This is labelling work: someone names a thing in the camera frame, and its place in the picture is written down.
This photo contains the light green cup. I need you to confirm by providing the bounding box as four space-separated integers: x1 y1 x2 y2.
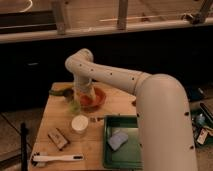
69 100 81 115

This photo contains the green plastic tray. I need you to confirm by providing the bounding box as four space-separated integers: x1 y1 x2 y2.
102 115 143 170

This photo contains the small metal cup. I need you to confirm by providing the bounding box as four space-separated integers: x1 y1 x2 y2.
63 89 74 101

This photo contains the white paper cup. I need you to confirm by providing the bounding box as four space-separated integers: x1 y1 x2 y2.
71 115 89 134

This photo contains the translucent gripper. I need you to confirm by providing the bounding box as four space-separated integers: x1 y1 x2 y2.
75 86 96 104

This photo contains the red apple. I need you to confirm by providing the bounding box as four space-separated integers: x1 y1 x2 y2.
80 95 92 105

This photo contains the black pole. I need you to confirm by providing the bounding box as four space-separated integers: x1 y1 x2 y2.
21 123 28 171

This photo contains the green bin with items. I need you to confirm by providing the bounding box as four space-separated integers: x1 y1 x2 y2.
191 109 213 148

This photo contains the blue sponge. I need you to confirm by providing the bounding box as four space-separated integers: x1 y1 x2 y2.
107 131 128 151

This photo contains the white dish brush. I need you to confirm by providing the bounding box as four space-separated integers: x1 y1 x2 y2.
31 153 84 166

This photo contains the orange plastic bowl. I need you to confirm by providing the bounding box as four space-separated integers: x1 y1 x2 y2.
80 87 106 108

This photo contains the brown chocolate box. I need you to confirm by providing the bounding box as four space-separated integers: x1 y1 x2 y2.
48 128 70 151

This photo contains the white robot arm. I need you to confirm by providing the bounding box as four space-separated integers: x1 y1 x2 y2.
65 49 198 171

